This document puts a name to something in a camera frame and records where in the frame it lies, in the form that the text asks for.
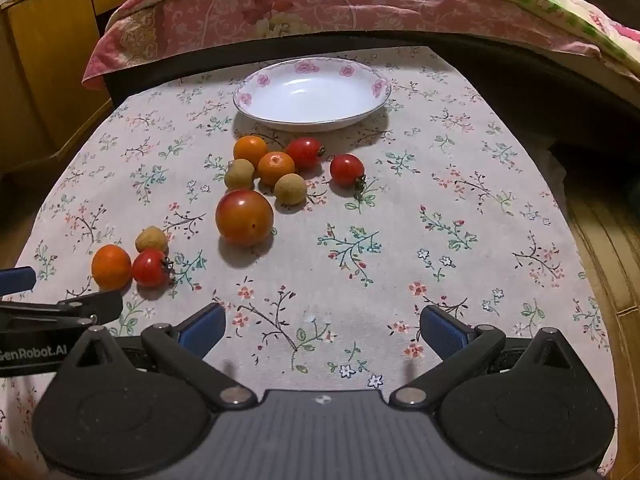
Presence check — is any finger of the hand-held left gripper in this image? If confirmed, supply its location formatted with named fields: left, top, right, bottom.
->
left=0, top=266, right=37, bottom=295
left=0, top=290, right=124, bottom=332

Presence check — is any red cherry tomato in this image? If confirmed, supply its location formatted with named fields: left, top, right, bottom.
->
left=132, top=249, right=175, bottom=289
left=285, top=137, right=327, bottom=171
left=329, top=153, right=367, bottom=193

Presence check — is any yellow wooden cabinet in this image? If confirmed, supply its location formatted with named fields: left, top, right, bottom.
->
left=0, top=0, right=176, bottom=176

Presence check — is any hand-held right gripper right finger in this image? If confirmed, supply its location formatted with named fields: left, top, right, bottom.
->
left=389, top=304, right=584, bottom=409

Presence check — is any small orange mandarin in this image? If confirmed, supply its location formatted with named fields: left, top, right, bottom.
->
left=233, top=135, right=269, bottom=168
left=257, top=151, right=296, bottom=187
left=91, top=244, right=133, bottom=291

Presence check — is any green patchwork quilt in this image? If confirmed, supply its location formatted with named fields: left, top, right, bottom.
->
left=175, top=0, right=640, bottom=61

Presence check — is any large orange-red tomato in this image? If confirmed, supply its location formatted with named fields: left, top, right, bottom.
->
left=215, top=188, right=275, bottom=247

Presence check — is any white floral rim plate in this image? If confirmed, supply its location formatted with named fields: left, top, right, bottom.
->
left=233, top=57, right=391, bottom=133

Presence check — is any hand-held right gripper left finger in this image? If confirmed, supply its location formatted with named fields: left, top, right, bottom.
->
left=60, top=302, right=258, bottom=411

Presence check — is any tan longan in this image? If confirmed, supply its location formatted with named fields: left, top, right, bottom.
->
left=274, top=173, right=307, bottom=207
left=223, top=158, right=256, bottom=191
left=135, top=226, right=169, bottom=255

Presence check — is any floral print tablecloth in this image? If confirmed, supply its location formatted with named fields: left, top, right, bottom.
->
left=0, top=45, right=618, bottom=480

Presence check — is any pink floral blanket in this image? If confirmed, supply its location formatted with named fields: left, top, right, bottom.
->
left=81, top=0, right=640, bottom=93

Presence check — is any dark bed frame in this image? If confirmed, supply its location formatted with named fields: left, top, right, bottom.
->
left=102, top=27, right=640, bottom=161

